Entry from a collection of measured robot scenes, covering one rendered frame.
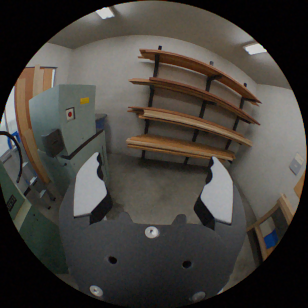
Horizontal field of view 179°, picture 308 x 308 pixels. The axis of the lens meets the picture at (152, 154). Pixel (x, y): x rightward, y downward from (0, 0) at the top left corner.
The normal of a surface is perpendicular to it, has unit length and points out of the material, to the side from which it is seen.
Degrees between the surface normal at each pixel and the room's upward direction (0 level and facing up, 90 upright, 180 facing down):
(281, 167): 90
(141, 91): 90
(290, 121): 90
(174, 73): 90
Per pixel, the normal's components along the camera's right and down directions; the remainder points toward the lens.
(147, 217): 0.15, -0.84
